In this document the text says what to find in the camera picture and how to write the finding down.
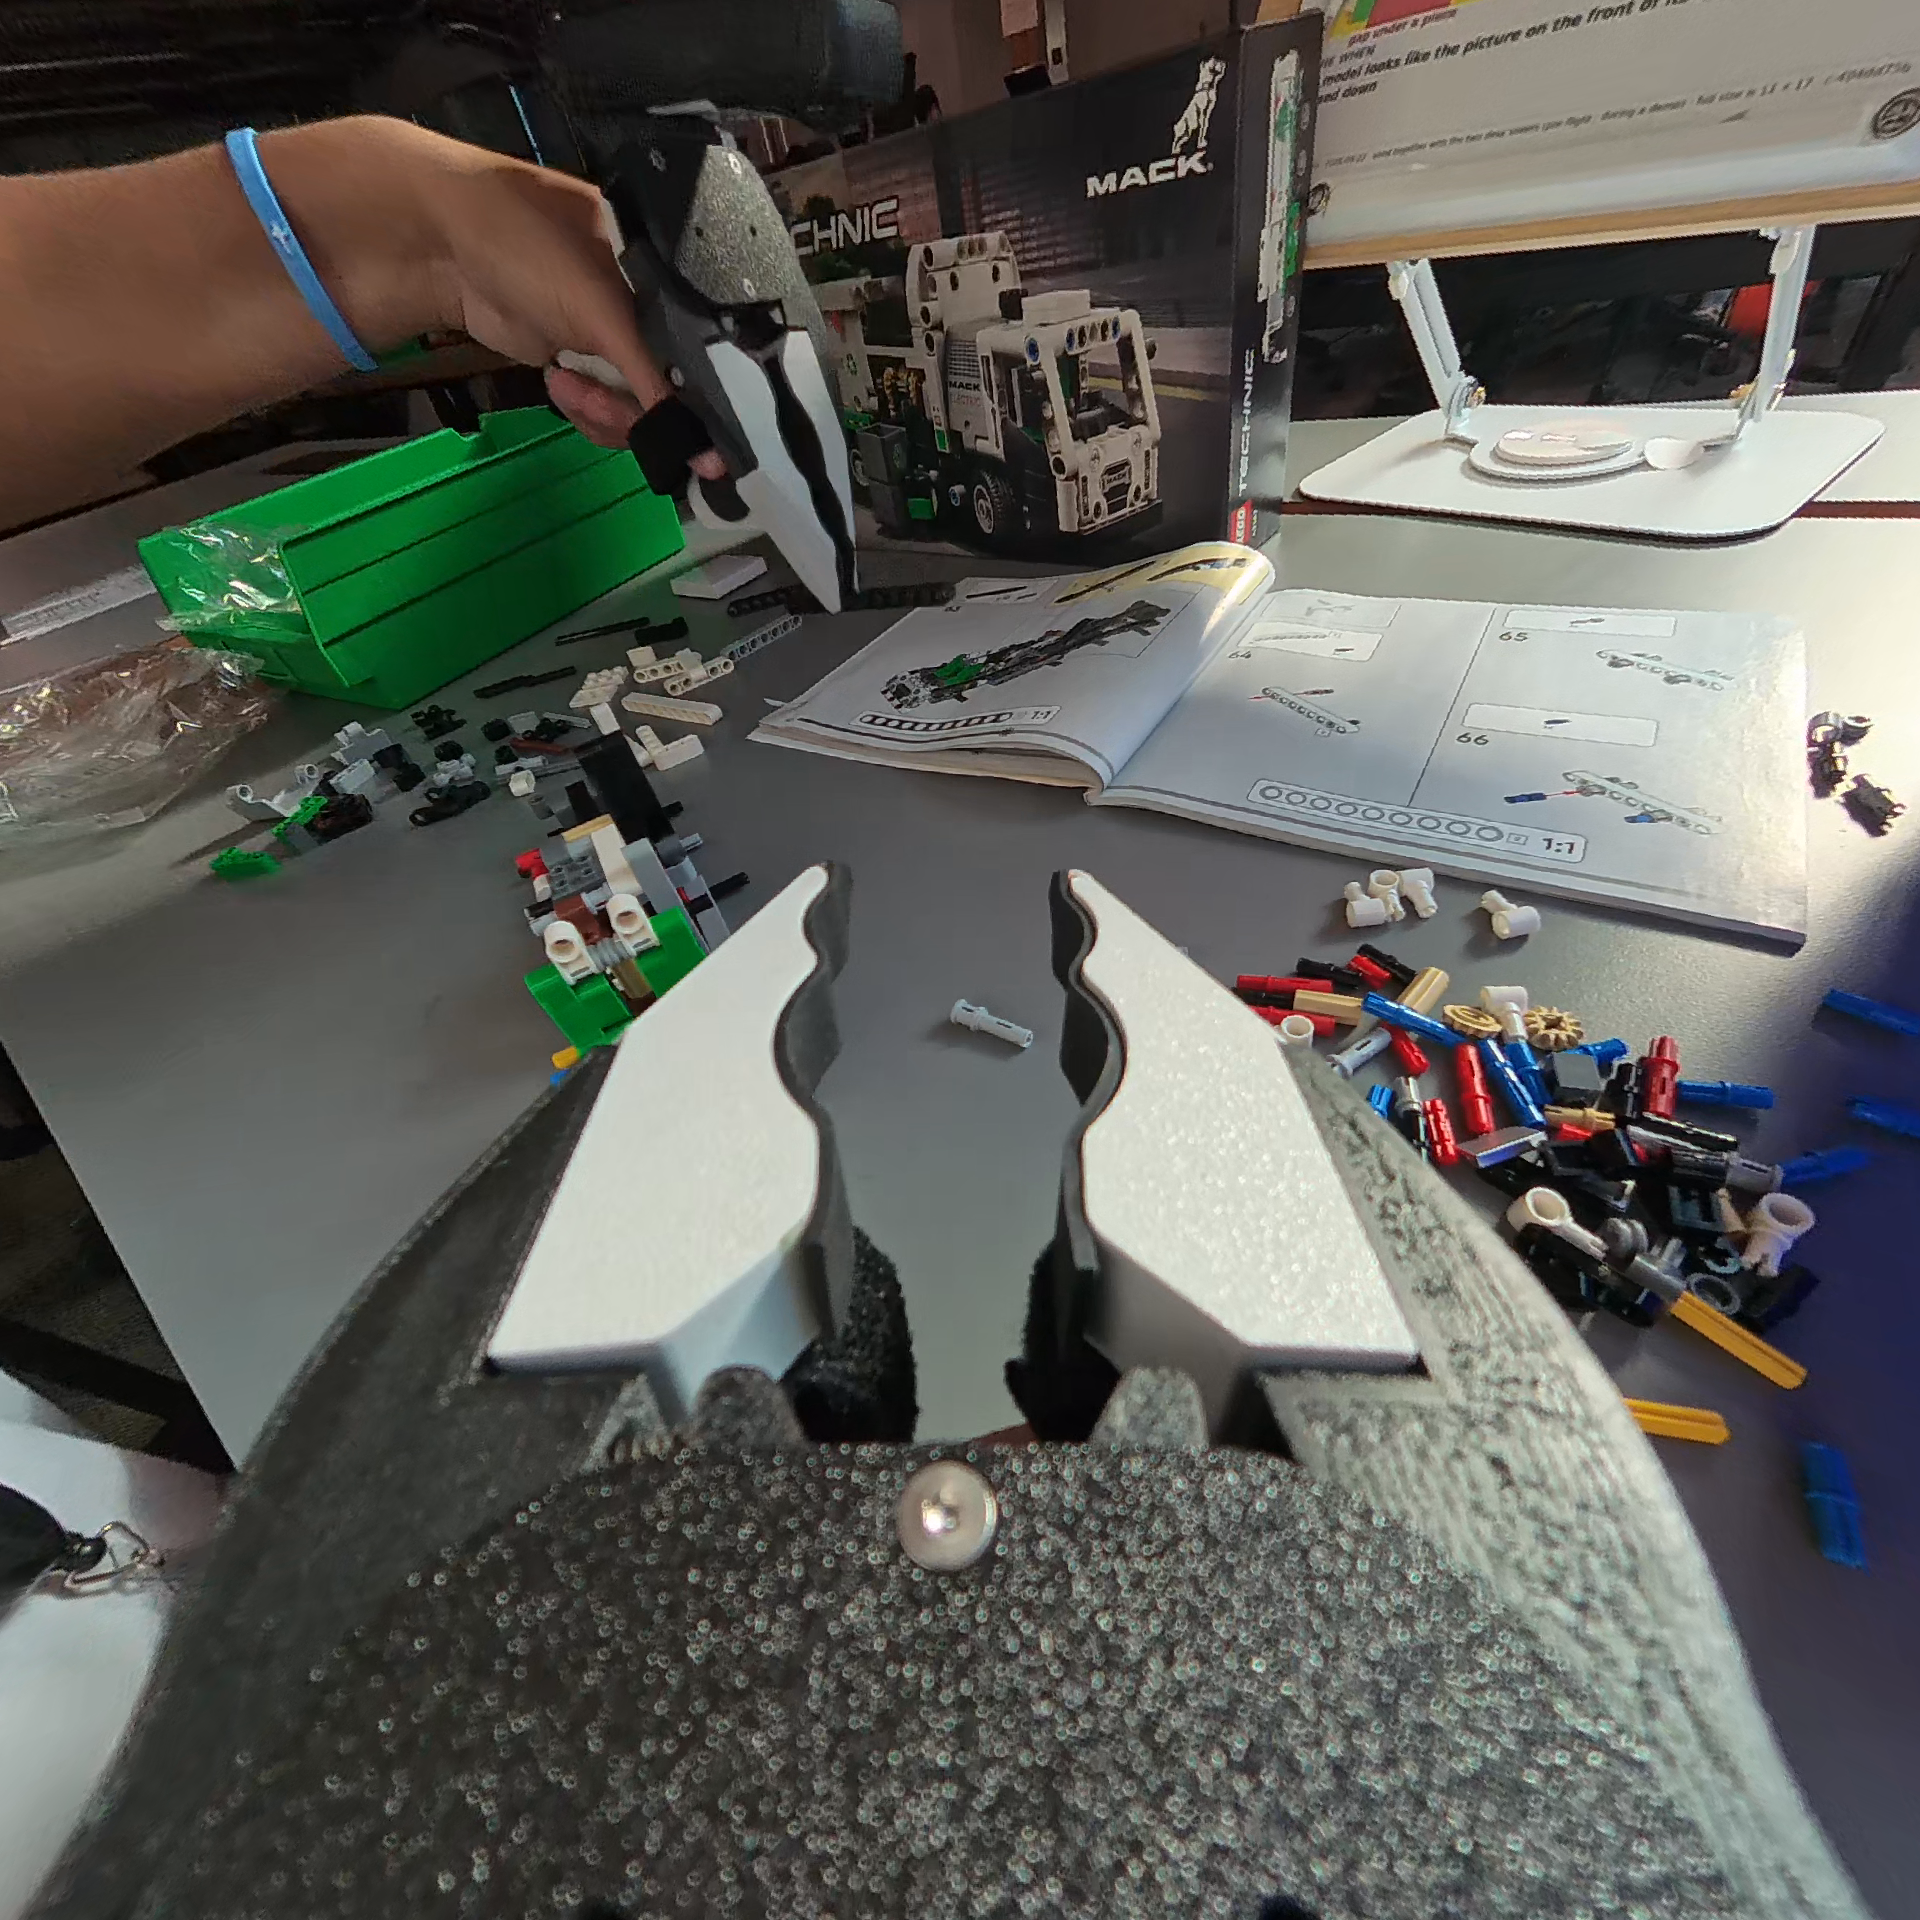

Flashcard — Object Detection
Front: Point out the pile of colourful lego pins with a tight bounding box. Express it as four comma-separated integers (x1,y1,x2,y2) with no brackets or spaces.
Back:
1236,944,1825,1390

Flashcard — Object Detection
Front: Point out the partly built lego assembly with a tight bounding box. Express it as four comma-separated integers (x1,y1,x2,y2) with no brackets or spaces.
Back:
517,727,752,1053

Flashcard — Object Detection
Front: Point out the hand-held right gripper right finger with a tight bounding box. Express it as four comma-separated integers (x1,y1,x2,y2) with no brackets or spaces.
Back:
1051,867,1428,1435

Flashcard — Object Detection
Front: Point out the blue rubber wristband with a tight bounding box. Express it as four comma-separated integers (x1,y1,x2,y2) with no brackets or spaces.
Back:
224,126,384,375

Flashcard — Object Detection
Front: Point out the green plastic bin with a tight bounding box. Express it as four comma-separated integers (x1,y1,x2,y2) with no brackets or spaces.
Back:
138,404,691,711

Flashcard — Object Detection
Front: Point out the white document stand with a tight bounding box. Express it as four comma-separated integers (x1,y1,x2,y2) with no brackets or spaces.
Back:
1296,225,1884,543

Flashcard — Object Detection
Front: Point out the person's left hand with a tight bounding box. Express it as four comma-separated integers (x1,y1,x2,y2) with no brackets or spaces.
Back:
300,123,671,453

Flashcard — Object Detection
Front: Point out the clear plastic bag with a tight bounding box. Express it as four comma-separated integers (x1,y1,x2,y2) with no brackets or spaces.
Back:
0,637,280,843
151,517,324,663

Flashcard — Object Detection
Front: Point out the pile of grey white lego pieces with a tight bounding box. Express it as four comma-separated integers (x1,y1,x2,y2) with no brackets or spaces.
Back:
210,606,752,888

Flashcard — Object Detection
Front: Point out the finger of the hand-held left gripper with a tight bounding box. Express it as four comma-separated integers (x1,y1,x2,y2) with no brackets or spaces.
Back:
714,338,843,611
777,326,865,615

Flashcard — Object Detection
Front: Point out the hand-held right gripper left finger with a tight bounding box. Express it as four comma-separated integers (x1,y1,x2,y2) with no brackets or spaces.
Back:
483,863,860,1435

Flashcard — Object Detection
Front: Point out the lego truck set box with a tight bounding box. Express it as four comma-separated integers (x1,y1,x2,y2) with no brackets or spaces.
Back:
781,14,1327,573

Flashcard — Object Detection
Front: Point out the person in white shirt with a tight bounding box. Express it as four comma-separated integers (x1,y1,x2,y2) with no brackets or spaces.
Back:
0,1372,228,1920

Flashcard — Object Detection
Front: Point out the black badge reel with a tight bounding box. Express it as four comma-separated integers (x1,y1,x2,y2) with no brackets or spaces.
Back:
0,1476,161,1600

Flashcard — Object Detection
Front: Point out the lego instruction booklet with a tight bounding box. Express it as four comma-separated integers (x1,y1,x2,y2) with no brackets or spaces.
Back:
750,543,1810,948

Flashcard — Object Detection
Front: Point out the person's left forearm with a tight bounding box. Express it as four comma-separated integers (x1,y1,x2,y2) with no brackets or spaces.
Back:
0,126,378,534

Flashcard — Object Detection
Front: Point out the printed paper sheet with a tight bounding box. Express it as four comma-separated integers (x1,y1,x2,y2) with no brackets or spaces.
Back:
1303,0,1920,273

